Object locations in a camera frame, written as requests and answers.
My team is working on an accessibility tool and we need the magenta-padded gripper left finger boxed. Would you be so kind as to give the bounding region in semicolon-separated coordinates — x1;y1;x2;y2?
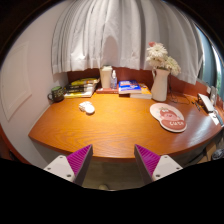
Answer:
43;144;94;187

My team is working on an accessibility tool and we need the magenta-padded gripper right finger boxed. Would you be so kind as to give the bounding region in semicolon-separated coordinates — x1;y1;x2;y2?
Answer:
133;143;184;185

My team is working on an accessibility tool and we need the white computer mouse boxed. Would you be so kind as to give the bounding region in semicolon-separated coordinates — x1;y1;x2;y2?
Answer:
78;101;96;115

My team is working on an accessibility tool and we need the dark green mug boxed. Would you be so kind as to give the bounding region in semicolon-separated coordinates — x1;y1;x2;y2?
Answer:
47;85;65;103

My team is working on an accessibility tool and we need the yellow and white book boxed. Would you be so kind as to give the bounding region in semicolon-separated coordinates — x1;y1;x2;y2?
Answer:
63;90;95;99

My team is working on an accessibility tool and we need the orange book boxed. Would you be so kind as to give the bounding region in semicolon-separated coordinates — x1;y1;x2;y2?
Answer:
129;83;153;100

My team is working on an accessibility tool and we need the white electronic device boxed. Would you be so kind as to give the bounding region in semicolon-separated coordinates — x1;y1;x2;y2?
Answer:
197;93;216;114

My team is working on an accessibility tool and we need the dark red book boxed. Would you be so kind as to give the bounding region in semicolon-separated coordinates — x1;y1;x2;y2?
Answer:
95;87;120;95

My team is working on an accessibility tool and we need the blue book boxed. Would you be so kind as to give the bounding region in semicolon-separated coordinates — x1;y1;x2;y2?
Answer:
118;79;142;95

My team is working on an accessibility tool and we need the clear spray bottle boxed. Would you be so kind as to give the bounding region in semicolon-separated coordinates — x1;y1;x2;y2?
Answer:
110;69;118;90

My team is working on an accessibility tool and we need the cream lidded tumbler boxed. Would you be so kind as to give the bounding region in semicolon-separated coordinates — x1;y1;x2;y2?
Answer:
99;65;114;90

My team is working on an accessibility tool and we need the white curtain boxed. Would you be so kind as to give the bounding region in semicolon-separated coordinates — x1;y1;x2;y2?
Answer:
50;0;205;85

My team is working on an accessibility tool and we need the black cable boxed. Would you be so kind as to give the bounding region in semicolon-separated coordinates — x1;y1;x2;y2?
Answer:
167;74;191;104

